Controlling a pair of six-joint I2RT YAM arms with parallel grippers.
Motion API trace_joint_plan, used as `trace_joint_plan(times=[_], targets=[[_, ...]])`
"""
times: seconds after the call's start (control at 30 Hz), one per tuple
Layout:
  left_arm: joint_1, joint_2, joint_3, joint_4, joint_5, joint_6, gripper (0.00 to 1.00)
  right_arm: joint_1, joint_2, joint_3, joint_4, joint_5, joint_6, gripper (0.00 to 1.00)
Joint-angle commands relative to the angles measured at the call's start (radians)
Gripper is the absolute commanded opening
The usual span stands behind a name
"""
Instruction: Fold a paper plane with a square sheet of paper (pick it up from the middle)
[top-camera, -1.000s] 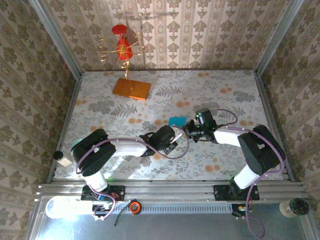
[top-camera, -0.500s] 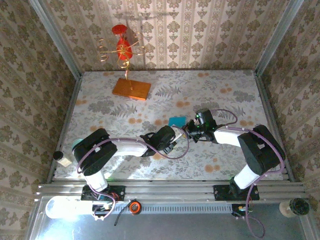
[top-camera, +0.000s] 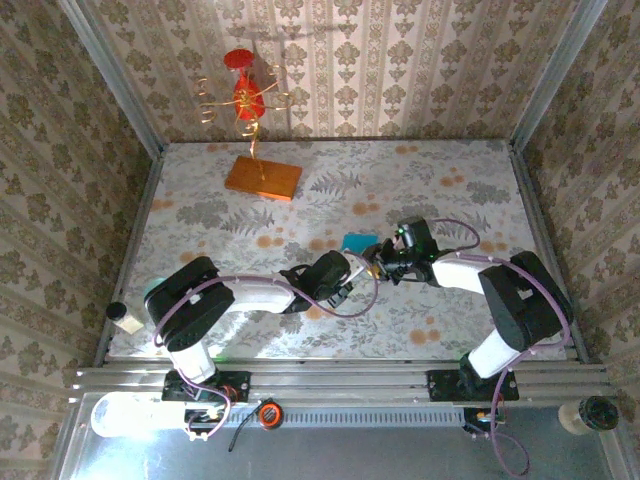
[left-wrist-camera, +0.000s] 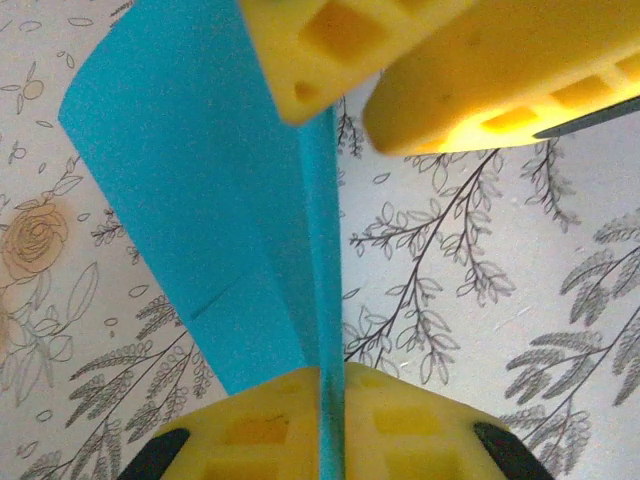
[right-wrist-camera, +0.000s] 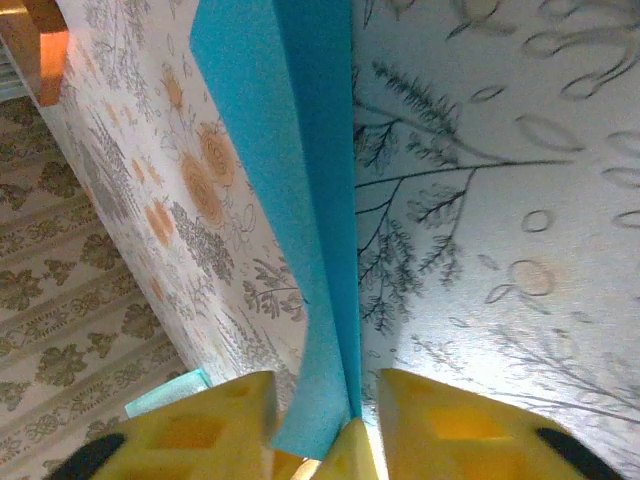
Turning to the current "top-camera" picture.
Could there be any blue paper sheet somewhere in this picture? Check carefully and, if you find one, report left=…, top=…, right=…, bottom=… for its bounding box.
left=341, top=232, right=379, bottom=254

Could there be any floral table cloth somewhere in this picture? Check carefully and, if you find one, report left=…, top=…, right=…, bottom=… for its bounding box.
left=107, top=139, right=571, bottom=361

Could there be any grey metal shelf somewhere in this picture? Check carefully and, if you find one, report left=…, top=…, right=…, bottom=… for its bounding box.
left=49, top=394, right=631, bottom=480

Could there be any small connector board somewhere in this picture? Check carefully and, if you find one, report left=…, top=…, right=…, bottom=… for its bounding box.
left=183, top=405, right=227, bottom=445
left=462, top=407, right=506, bottom=441

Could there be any small bottle with black cap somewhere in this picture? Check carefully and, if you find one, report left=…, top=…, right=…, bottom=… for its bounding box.
left=105, top=302, right=145, bottom=335

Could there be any red glass vase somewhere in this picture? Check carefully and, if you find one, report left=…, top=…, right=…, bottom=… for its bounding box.
left=223, top=48, right=266, bottom=121

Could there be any white cylinder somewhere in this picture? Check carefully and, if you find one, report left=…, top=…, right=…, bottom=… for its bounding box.
left=90, top=392, right=186, bottom=440

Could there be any white spool with black cap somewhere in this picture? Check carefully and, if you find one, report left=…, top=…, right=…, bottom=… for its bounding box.
left=558, top=395, right=621, bottom=435

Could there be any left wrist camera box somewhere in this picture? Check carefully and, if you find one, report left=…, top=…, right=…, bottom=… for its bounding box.
left=310, top=249, right=370, bottom=299

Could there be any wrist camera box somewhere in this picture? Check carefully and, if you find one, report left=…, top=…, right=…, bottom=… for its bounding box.
left=310, top=249, right=370, bottom=299
left=396, top=217, right=437, bottom=256

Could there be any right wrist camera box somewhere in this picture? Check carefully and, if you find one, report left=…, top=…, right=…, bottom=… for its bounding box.
left=396, top=217, right=437, bottom=256

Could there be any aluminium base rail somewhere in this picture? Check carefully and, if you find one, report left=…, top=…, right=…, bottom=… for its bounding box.
left=69, top=363, right=614, bottom=404

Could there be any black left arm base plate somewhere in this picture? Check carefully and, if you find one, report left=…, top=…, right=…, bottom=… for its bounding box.
left=162, top=370, right=251, bottom=404

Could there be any gold wire stand wooden base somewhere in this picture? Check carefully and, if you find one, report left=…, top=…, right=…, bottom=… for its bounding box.
left=194, top=62, right=304, bottom=202

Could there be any grey slotted cable duct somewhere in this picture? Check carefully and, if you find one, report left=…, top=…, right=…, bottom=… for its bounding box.
left=184, top=405, right=474, bottom=429

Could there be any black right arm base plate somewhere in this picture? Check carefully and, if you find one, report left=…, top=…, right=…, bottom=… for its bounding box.
left=427, top=368, right=520, bottom=403

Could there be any orange ring on rail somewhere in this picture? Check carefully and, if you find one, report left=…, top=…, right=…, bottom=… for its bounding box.
left=257, top=398, right=285, bottom=430

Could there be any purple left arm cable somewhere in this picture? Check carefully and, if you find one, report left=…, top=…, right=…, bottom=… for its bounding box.
left=152, top=252, right=380, bottom=444

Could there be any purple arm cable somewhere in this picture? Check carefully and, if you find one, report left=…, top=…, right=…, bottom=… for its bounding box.
left=152, top=252, right=380, bottom=444
left=429, top=218, right=574, bottom=477

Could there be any aluminium side rail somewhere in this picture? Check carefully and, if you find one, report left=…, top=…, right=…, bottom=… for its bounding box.
left=93, top=147, right=166, bottom=366
left=507, top=139, right=591, bottom=364

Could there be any short black cable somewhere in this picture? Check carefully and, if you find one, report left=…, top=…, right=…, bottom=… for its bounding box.
left=228, top=417, right=261, bottom=453

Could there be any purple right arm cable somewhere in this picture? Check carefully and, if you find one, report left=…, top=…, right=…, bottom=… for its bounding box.
left=429, top=218, right=574, bottom=477

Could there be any aluminium corner post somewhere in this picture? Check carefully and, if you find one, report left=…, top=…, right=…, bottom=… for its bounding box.
left=509, top=0, right=609, bottom=151
left=57, top=0, right=165, bottom=156

